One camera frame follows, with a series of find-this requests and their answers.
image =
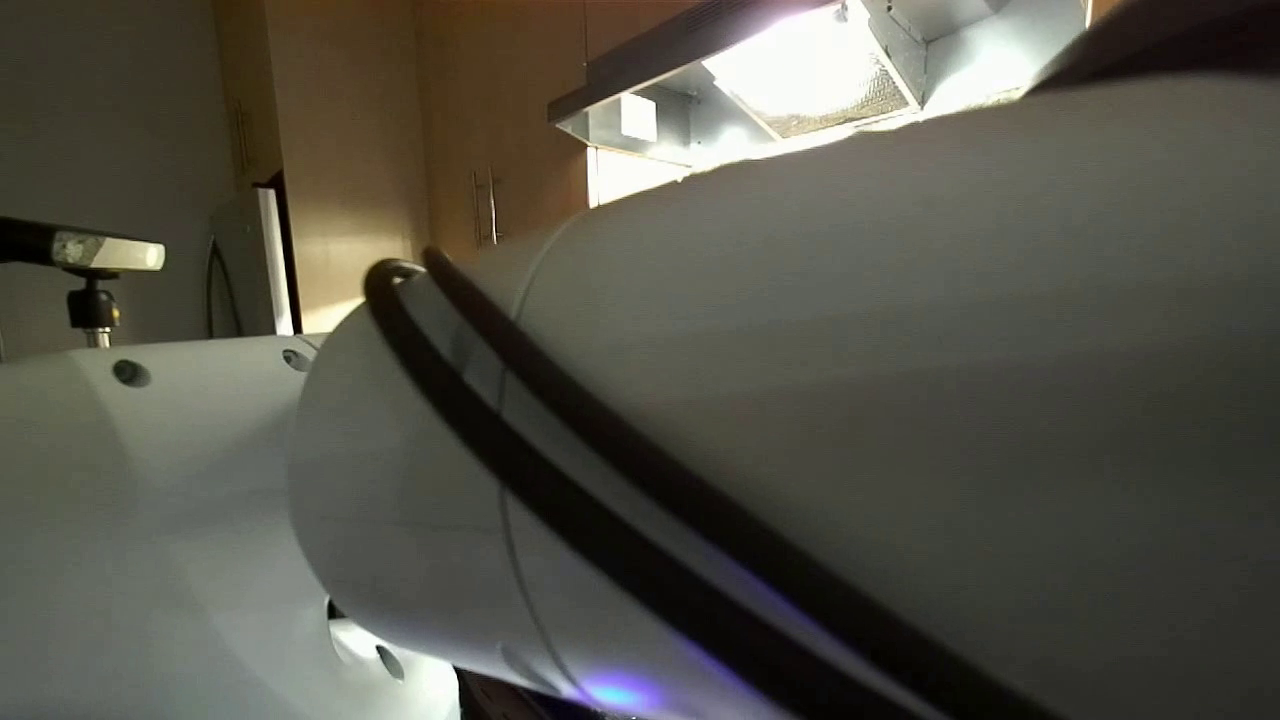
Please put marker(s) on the camera on tripod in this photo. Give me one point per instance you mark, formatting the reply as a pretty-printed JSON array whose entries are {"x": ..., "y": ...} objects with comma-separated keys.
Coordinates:
[{"x": 95, "y": 256}]

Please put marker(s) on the left wooden wall cabinet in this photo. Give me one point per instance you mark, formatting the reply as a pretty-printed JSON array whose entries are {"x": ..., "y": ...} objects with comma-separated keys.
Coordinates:
[{"x": 410, "y": 122}]

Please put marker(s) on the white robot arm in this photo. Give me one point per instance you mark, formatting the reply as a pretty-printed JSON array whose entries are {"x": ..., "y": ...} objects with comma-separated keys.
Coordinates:
[{"x": 967, "y": 420}]

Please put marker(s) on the steel range hood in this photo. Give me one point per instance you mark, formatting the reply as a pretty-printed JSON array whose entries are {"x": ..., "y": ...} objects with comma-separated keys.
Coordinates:
[{"x": 754, "y": 76}]

